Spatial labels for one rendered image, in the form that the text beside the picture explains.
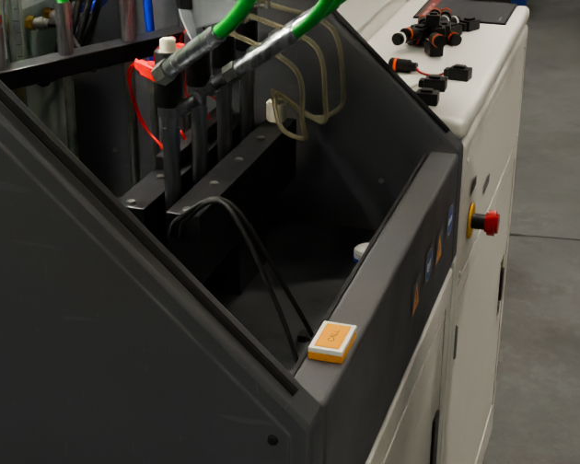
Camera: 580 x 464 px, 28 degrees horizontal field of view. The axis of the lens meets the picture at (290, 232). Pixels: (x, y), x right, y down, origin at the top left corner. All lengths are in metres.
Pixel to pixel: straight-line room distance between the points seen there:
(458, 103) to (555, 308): 1.70
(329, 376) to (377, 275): 0.20
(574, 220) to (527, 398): 1.12
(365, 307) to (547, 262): 2.42
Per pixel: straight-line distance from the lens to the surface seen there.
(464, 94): 1.61
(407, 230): 1.24
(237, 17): 1.01
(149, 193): 1.25
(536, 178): 4.12
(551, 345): 3.03
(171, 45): 1.19
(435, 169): 1.42
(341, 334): 1.00
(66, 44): 1.34
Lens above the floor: 1.44
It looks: 24 degrees down
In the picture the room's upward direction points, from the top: straight up
